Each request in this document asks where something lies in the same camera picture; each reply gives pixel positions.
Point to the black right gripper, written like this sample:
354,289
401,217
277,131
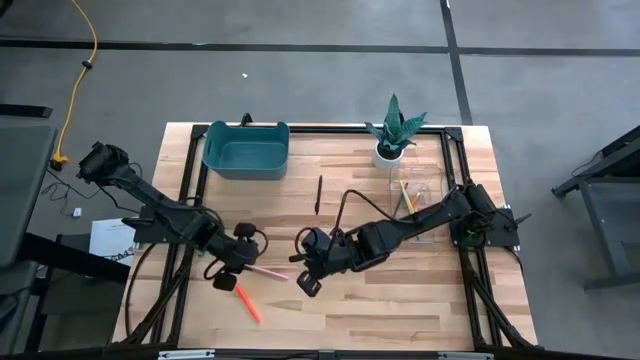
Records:
330,257

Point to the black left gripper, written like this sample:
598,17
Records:
245,255

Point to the pink pen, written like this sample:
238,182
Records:
272,273

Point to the orange-red pen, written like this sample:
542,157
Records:
248,304

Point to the black pen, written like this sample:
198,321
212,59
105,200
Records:
318,197

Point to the dark brown pencil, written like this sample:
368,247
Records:
401,200

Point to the teal pencil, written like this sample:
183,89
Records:
412,206

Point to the yellow pencil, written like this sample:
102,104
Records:
405,195

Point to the clear plastic tray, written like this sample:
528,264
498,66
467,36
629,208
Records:
425,175

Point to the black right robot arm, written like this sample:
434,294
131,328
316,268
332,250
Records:
430,217

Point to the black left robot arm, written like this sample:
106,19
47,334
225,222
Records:
165,215

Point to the teal plastic bin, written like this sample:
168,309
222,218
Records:
245,150

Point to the white plant pot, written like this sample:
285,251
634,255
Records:
385,162

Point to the white paper sheet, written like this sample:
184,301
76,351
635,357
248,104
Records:
110,242

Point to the black clamp knob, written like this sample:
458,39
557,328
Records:
245,119

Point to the green snake plant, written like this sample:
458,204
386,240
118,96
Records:
395,125

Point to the small white adapter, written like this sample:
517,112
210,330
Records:
76,212

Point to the grey desk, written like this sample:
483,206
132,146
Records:
25,190

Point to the dark metal cart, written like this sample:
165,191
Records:
610,220

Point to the silver metal bracket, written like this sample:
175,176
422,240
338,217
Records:
186,354
465,356

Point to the black metal table frame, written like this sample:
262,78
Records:
340,130

